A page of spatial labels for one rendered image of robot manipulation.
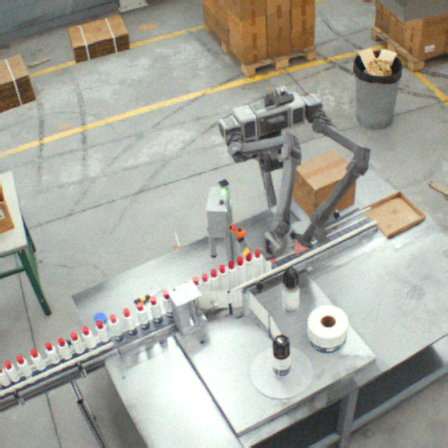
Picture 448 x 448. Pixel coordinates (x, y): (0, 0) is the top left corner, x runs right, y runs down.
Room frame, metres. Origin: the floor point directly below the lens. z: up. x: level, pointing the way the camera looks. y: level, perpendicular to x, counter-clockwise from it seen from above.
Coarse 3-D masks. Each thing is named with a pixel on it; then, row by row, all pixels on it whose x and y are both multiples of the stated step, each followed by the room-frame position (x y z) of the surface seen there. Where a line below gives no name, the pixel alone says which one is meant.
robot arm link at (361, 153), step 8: (320, 120) 2.86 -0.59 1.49; (312, 128) 2.87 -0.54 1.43; (320, 128) 2.82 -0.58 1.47; (328, 128) 2.80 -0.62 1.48; (328, 136) 2.77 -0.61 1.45; (336, 136) 2.72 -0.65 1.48; (344, 136) 2.69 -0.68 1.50; (344, 144) 2.64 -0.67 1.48; (352, 144) 2.60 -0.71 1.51; (352, 152) 2.57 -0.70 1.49; (360, 152) 2.52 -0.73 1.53; (368, 152) 2.54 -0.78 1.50; (360, 160) 2.49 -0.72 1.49; (368, 160) 2.51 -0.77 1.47; (360, 168) 2.47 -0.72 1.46
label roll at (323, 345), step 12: (312, 312) 1.93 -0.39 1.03; (324, 312) 1.92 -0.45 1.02; (336, 312) 1.91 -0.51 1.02; (312, 324) 1.86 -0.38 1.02; (324, 324) 1.90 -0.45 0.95; (336, 324) 1.84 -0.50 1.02; (312, 336) 1.81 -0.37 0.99; (324, 336) 1.78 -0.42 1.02; (336, 336) 1.77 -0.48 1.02; (312, 348) 1.81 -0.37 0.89; (324, 348) 1.77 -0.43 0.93; (336, 348) 1.77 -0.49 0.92
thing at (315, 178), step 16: (320, 160) 2.95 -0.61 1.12; (336, 160) 2.94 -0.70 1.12; (304, 176) 2.82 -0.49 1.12; (320, 176) 2.81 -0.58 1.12; (336, 176) 2.80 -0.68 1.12; (304, 192) 2.81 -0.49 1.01; (320, 192) 2.72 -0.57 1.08; (352, 192) 2.81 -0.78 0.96; (304, 208) 2.80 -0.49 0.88; (336, 208) 2.77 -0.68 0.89
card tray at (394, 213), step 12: (396, 192) 2.87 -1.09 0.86; (372, 204) 2.80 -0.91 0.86; (384, 204) 2.81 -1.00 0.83; (396, 204) 2.80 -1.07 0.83; (408, 204) 2.79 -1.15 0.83; (372, 216) 2.72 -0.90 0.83; (384, 216) 2.71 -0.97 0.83; (396, 216) 2.70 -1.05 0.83; (408, 216) 2.69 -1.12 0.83; (420, 216) 2.67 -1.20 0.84; (384, 228) 2.61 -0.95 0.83; (396, 228) 2.60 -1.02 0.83
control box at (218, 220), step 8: (216, 192) 2.38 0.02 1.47; (208, 200) 2.33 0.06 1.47; (216, 200) 2.33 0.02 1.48; (224, 200) 2.32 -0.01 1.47; (208, 208) 2.28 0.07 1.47; (216, 208) 2.27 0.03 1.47; (224, 208) 2.27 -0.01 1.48; (208, 216) 2.26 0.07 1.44; (216, 216) 2.26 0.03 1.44; (224, 216) 2.25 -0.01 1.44; (208, 224) 2.27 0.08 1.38; (216, 224) 2.26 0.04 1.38; (224, 224) 2.25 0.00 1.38; (216, 232) 2.26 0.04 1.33; (224, 232) 2.25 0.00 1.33
